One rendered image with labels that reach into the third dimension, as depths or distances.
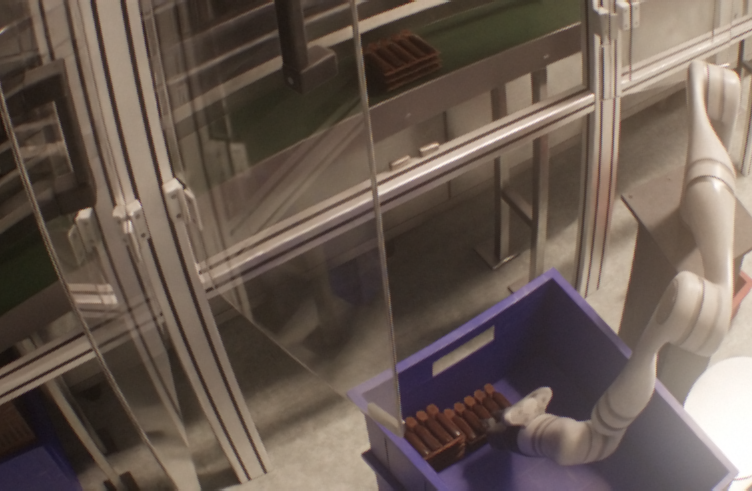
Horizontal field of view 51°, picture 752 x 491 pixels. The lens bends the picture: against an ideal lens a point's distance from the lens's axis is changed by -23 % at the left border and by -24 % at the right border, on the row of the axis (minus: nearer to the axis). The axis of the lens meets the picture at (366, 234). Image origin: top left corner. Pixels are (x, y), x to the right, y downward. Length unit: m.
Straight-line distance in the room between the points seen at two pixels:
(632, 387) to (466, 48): 0.72
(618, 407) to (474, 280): 1.02
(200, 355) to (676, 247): 0.80
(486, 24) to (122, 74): 0.77
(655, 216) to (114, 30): 0.94
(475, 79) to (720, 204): 0.60
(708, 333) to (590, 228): 0.91
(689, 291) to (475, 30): 0.78
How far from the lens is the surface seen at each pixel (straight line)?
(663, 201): 1.59
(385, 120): 1.53
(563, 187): 2.38
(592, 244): 2.01
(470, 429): 1.62
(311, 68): 0.79
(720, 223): 1.18
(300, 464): 1.92
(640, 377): 1.17
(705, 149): 1.25
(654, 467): 1.63
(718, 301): 1.10
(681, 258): 1.51
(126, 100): 1.19
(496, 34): 1.67
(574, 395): 1.71
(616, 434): 1.28
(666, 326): 1.09
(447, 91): 1.57
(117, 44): 1.13
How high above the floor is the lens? 1.65
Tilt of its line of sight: 46 degrees down
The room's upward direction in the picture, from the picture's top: 7 degrees counter-clockwise
